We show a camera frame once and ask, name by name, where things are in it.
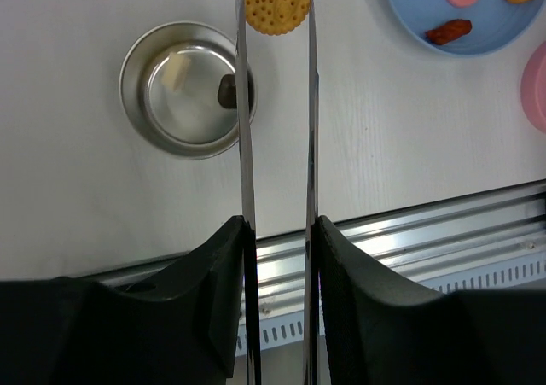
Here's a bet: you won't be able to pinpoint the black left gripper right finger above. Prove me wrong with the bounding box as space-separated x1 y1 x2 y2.
313 217 545 384

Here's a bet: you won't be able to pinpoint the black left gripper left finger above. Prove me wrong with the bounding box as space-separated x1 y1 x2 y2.
1 216 247 384

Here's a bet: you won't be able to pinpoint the steel serving tongs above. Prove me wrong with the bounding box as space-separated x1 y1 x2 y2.
235 0 320 384

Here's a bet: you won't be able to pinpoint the dark brown chocolate piece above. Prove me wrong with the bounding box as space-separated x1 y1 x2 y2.
217 73 237 109

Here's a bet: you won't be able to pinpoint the black steel lunch box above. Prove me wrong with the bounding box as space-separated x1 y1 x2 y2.
119 21 238 160

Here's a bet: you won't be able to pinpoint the yellow round cracker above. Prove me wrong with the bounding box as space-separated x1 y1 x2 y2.
244 0 311 36

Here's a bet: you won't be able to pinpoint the blue round plate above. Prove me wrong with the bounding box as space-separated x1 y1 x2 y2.
387 0 545 57

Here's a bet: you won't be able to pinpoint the slotted cable duct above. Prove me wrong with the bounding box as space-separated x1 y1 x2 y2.
232 252 546 352

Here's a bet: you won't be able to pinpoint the aluminium frame rail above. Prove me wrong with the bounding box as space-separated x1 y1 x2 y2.
95 180 545 319

